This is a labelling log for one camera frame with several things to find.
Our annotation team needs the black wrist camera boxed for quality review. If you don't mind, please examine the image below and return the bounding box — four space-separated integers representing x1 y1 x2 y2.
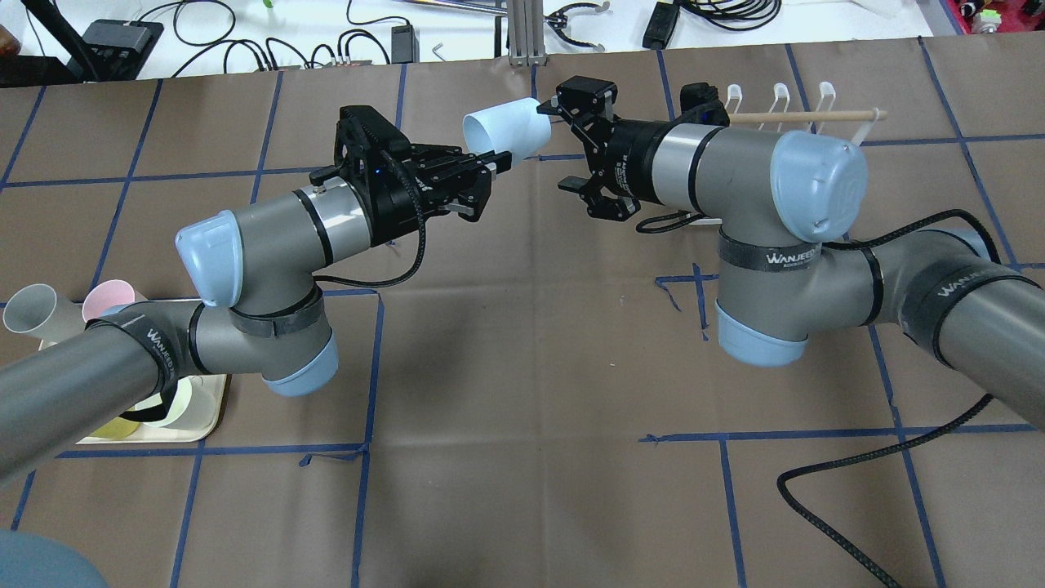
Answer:
555 75 617 119
309 105 413 187

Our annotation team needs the aluminium frame post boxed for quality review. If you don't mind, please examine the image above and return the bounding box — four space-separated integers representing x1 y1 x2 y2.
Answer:
506 0 548 68

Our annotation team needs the grey plastic cup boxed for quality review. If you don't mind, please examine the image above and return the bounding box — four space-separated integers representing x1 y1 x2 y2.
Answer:
2 283 86 343

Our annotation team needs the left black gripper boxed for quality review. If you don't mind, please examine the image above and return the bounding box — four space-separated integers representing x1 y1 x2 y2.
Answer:
359 144 513 246

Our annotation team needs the pale green plastic cup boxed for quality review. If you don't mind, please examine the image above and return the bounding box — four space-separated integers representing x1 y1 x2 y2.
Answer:
133 376 198 428

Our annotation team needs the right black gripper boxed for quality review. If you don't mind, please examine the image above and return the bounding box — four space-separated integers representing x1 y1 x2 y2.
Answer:
536 96 654 222

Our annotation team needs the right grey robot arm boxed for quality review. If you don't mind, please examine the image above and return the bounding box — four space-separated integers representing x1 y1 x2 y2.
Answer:
537 96 1044 429

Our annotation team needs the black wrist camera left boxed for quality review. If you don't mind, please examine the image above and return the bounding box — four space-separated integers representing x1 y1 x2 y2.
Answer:
309 105 413 187

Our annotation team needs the black usb hub box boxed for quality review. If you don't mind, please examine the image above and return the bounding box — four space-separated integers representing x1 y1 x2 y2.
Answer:
83 19 165 60

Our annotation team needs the cream plastic tray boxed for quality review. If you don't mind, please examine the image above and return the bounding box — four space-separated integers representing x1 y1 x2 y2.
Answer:
79 375 229 444

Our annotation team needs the yellow plastic cup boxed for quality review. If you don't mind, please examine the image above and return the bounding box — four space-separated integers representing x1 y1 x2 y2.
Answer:
89 417 140 442

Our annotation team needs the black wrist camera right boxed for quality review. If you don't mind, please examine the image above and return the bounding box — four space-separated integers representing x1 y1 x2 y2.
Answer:
555 75 617 119

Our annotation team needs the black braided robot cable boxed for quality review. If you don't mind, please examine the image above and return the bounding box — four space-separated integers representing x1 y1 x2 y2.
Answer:
776 208 1005 588

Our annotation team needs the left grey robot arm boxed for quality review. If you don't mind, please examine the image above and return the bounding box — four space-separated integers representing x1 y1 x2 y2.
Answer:
2 139 512 483

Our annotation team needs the light blue plastic cup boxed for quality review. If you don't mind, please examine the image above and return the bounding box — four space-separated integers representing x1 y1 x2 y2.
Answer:
462 97 552 165

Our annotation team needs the pink plastic cup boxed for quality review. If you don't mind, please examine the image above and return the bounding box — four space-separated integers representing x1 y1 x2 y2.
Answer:
82 279 147 323

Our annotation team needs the black power adapter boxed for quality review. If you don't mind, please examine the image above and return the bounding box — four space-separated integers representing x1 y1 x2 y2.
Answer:
389 24 420 64

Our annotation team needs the white wire cup rack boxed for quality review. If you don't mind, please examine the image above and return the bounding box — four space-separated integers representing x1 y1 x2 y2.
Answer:
725 81 889 146

